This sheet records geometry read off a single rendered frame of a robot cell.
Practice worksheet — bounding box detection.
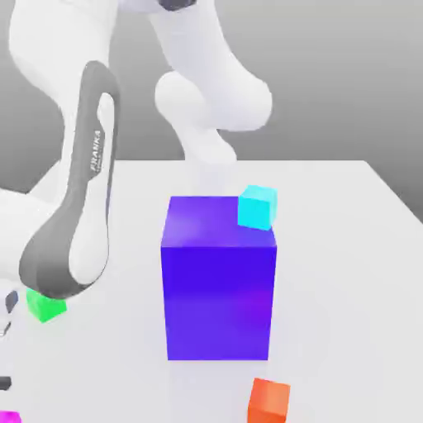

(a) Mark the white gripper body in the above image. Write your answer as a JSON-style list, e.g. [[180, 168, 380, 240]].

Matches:
[[0, 364, 17, 405]]

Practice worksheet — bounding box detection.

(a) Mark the small green cube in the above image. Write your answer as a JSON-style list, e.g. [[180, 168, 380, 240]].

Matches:
[[26, 288, 68, 324]]

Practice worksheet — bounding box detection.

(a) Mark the small orange cube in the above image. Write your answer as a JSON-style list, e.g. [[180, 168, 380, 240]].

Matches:
[[246, 377, 292, 423]]

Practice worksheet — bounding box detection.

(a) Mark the small cyan cube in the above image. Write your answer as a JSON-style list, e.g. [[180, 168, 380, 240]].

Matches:
[[236, 184, 278, 231]]

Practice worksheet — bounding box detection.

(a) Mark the large blue box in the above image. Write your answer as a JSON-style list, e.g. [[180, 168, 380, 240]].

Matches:
[[160, 195, 278, 362]]

